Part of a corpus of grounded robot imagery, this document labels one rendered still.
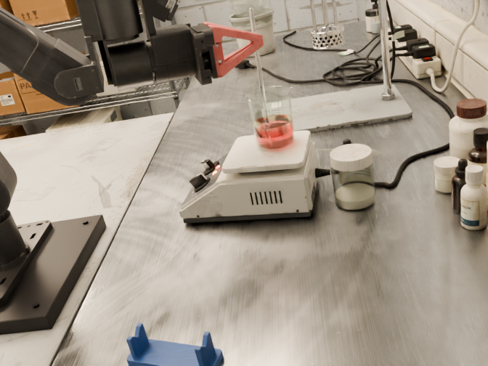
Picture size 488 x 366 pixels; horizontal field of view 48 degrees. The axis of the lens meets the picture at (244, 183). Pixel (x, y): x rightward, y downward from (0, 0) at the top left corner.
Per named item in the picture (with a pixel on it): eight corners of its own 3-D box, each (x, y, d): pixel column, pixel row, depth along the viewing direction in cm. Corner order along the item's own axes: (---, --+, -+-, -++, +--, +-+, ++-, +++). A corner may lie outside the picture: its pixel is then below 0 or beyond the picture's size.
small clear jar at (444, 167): (450, 179, 80) (449, 153, 78) (468, 189, 77) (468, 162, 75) (428, 187, 79) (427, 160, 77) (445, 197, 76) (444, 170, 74)
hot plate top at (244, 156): (220, 174, 77) (219, 169, 77) (237, 141, 88) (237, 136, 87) (303, 168, 74) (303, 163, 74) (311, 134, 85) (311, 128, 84)
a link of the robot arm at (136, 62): (148, 26, 72) (96, 35, 71) (153, 32, 67) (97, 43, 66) (159, 77, 75) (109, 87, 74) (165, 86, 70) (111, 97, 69)
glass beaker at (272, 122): (253, 157, 79) (242, 102, 76) (257, 140, 85) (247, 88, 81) (301, 151, 78) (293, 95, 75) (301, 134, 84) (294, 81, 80)
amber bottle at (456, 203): (468, 216, 71) (468, 165, 68) (447, 211, 73) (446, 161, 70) (478, 205, 73) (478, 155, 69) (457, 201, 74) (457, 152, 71)
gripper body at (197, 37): (193, 21, 75) (140, 31, 74) (208, 31, 66) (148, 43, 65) (201, 67, 78) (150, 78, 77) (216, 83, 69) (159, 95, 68)
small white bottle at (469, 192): (474, 216, 71) (475, 160, 67) (492, 225, 68) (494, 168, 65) (455, 224, 70) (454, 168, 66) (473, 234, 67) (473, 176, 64)
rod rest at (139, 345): (127, 367, 57) (118, 341, 56) (143, 343, 60) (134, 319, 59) (211, 381, 53) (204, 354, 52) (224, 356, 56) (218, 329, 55)
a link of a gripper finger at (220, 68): (250, 10, 76) (184, 22, 75) (264, 16, 70) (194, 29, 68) (255, 58, 79) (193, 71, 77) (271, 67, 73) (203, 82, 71)
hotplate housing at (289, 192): (181, 226, 82) (168, 179, 79) (204, 186, 94) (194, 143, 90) (328, 218, 76) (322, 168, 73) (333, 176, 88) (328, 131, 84)
